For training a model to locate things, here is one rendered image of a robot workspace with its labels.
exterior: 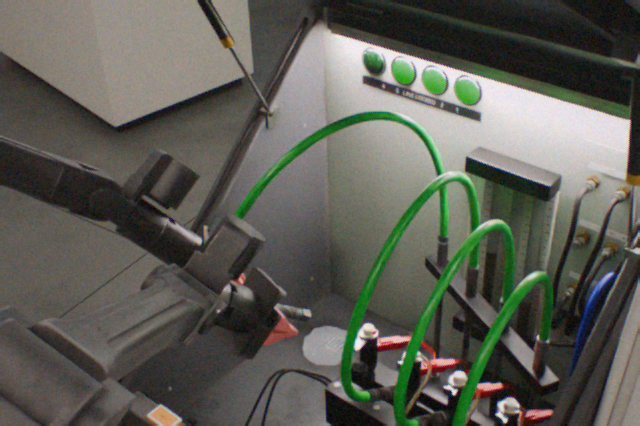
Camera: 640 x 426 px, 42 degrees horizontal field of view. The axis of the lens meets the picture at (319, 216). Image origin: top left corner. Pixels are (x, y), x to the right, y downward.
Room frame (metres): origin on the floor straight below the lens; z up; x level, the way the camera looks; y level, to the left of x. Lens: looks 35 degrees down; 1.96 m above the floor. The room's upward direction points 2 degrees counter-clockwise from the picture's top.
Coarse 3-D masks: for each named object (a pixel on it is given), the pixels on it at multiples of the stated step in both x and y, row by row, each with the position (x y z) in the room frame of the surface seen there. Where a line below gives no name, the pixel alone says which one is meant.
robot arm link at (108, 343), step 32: (160, 288) 0.63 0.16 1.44; (192, 288) 0.67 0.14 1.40; (0, 320) 0.41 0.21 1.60; (32, 320) 0.44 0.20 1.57; (64, 320) 0.44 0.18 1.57; (96, 320) 0.48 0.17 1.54; (128, 320) 0.50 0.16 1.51; (160, 320) 0.55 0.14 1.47; (192, 320) 0.63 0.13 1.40; (64, 352) 0.42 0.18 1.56; (96, 352) 0.42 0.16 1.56; (128, 352) 0.46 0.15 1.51; (96, 416) 0.36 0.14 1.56
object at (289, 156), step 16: (368, 112) 1.02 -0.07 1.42; (384, 112) 1.03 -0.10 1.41; (336, 128) 0.99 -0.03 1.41; (416, 128) 1.05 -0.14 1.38; (304, 144) 0.97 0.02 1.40; (432, 144) 1.06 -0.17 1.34; (288, 160) 0.96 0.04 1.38; (432, 160) 1.07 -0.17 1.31; (272, 176) 0.95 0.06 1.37; (256, 192) 0.94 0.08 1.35; (240, 208) 0.93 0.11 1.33; (448, 208) 1.08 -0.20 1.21; (448, 240) 1.08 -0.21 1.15
